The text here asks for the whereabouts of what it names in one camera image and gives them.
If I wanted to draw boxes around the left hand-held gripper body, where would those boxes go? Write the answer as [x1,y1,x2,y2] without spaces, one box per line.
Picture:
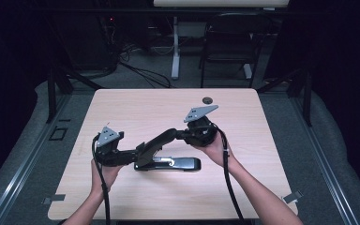
[93,126,126,167]

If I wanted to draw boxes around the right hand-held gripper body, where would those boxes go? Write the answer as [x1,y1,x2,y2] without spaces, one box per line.
[183,104,220,148]

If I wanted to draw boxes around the black stapler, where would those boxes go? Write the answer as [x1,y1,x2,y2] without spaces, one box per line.
[133,127,203,173]

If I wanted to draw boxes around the person's left hand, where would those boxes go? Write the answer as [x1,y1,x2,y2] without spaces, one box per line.
[89,158,124,197]

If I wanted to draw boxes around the person's right hand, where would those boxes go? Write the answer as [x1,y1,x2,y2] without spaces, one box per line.
[195,132,236,171]

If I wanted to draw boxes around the grey tape piece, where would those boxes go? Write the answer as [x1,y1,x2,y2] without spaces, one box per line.
[281,189,304,205]
[41,193,67,206]

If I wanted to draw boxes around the white desk leg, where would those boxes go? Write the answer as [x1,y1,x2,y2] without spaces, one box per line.
[243,63,253,80]

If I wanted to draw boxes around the black metal stand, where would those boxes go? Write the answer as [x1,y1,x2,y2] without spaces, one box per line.
[45,67,105,125]
[256,67,314,128]

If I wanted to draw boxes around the black folding chair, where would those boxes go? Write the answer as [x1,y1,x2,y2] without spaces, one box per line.
[198,12,272,89]

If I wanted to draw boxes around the dark equipment with red light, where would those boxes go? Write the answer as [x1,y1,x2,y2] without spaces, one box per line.
[97,14,120,71]

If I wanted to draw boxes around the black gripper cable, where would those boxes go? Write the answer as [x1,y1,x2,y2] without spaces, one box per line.
[90,134,113,225]
[211,124,247,225]

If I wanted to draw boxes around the black floor cable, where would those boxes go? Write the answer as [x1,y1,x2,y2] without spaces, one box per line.
[117,60,173,89]

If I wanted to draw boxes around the aluminium floor rail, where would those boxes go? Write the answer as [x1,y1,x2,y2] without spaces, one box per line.
[0,93,73,225]
[290,96,360,225]

